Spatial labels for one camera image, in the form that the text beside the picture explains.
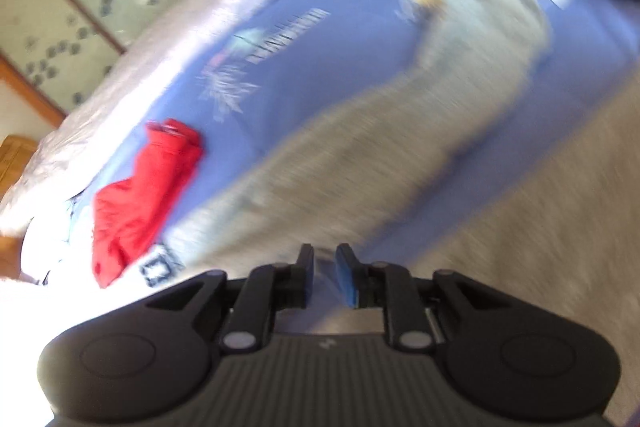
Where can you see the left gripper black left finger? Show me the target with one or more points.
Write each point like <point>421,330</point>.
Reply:
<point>266,291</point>

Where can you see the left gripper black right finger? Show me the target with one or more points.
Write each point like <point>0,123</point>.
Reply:
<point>402,297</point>

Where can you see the grey sweatpants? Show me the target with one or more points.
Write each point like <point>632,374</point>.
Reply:
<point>565,236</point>

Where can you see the red folded garment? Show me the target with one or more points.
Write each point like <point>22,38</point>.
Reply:
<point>128,214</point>

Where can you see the white quilted duvet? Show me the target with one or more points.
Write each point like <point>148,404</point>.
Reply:
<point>87,139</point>

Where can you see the blue patterned bed sheet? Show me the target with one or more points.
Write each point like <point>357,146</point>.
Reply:
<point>294,58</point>

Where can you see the wooden headboard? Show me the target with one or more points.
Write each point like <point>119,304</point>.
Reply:
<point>15,154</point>

